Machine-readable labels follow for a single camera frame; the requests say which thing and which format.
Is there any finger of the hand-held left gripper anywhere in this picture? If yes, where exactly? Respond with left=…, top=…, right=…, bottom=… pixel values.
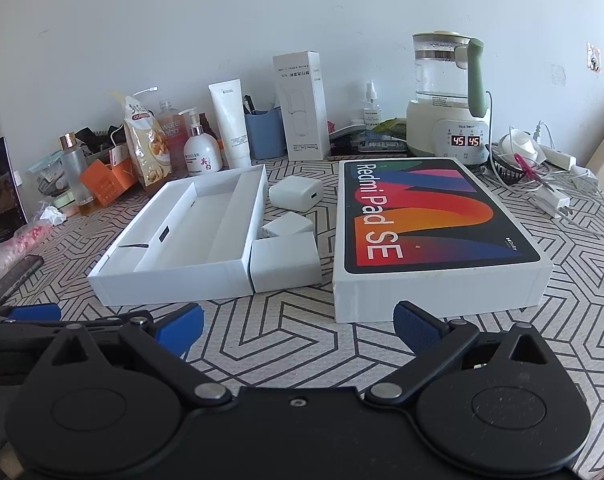
left=0, top=304, right=62, bottom=330

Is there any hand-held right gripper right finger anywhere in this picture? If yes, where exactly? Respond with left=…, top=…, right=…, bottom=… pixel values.
left=363, top=301, right=563, bottom=408

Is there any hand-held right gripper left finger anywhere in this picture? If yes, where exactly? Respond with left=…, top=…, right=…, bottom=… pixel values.
left=42, top=304, right=235, bottom=408

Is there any white box tray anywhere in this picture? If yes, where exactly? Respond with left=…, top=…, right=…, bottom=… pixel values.
left=86, top=163, right=269, bottom=307

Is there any colourful tablet box lid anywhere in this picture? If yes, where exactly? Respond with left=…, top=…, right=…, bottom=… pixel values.
left=332, top=157, right=554, bottom=324

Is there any geometric patterned desktop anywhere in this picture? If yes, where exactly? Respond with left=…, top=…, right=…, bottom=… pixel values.
left=0, top=154, right=604, bottom=468

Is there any black phone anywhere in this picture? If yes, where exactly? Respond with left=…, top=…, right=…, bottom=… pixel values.
left=0, top=254, right=45, bottom=312

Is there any pink plastic bag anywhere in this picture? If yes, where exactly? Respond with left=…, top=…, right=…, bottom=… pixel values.
left=0, top=220, right=53, bottom=287

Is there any crumpled white tissue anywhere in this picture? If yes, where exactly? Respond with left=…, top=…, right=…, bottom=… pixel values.
left=38, top=204, right=68, bottom=227

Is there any white cardboard insert box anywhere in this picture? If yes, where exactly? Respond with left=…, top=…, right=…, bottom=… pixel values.
left=250, top=231, right=323, bottom=294

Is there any black booklet box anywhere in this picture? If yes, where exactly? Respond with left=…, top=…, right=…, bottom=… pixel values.
left=0, top=137, right=28, bottom=247

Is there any glass bottle rose gold cap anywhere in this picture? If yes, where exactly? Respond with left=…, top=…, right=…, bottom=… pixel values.
left=58, top=132, right=95, bottom=207

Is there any orange cardboard box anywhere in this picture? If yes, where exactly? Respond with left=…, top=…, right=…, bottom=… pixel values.
left=78, top=156, right=138, bottom=209

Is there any small white cardboard box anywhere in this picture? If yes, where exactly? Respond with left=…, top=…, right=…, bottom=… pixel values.
left=261, top=212, right=315, bottom=241

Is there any white charger adapter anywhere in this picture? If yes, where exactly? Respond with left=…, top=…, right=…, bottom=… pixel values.
left=268, top=175, right=324, bottom=209

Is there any black comb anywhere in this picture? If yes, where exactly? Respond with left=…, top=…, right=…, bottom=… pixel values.
left=489, top=154, right=529, bottom=184

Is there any white pump bottle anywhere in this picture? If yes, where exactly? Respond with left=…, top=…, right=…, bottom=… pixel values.
left=177, top=108, right=224, bottom=177

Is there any white plug adapter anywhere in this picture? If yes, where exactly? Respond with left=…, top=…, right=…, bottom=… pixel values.
left=526, top=189, right=574, bottom=219

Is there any yellow snack bag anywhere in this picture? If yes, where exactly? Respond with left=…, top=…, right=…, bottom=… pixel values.
left=122, top=95, right=173, bottom=197

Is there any stack of flat items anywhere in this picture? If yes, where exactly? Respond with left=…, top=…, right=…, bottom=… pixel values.
left=329, top=120, right=409, bottom=157

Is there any green packet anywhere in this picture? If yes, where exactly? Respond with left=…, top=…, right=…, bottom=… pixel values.
left=371, top=117, right=408, bottom=136

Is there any pink clear pump bottle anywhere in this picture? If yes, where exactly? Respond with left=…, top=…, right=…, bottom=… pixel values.
left=154, top=99, right=189, bottom=171

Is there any dark brown bottle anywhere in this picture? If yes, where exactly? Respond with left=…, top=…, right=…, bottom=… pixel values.
left=199, top=112, right=219, bottom=142

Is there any white round gadget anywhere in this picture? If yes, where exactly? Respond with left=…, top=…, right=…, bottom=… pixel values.
left=496, top=129, right=539, bottom=162

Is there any white cosmetic tube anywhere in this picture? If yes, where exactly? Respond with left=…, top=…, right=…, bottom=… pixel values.
left=208, top=79, right=253, bottom=170

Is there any blue pen holder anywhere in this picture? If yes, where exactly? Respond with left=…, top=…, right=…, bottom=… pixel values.
left=244, top=107, right=288, bottom=161

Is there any white power strip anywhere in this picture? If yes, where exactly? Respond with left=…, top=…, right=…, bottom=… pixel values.
left=536, top=144, right=578, bottom=171

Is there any clear spray bottle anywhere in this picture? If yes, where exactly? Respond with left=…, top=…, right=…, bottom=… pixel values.
left=362, top=79, right=383, bottom=129

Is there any tall white product box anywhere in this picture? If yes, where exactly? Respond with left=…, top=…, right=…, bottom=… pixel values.
left=273, top=50, right=331, bottom=162

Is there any pink handled tool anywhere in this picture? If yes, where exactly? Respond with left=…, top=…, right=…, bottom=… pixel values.
left=513, top=154, right=559, bottom=197

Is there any electric glass kettle green handle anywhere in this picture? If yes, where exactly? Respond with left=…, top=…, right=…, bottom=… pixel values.
left=405, top=32, right=491, bottom=167

